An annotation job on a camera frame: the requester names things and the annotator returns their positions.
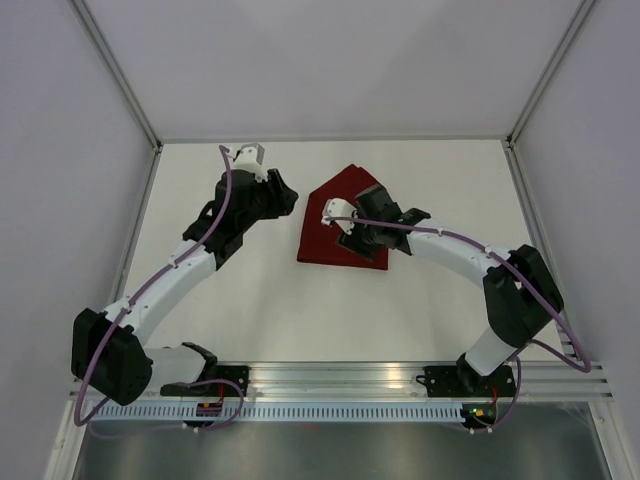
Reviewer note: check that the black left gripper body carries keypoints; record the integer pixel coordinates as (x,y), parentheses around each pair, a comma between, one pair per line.
(250,217)

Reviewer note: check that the right robot arm base mount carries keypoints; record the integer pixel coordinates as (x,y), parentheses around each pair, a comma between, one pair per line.
(448,381)

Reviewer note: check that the aluminium frame rail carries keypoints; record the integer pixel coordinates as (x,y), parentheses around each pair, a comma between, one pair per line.
(538,381)

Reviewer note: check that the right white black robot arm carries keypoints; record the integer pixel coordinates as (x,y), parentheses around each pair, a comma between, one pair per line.
(521,297)

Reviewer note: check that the white slotted cable duct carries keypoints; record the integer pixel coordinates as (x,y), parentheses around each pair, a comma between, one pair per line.
(287,411)

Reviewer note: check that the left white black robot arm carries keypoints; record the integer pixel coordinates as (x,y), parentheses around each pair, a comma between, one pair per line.
(108,347)

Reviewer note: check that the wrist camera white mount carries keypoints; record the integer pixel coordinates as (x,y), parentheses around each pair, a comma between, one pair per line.
(249,158)
(340,212)

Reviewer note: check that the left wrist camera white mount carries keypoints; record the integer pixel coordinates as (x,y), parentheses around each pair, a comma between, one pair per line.
(249,158)

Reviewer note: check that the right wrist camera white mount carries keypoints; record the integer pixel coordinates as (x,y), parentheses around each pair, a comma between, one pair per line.
(340,212)

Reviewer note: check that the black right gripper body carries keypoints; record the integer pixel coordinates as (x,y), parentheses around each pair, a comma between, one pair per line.
(363,239)

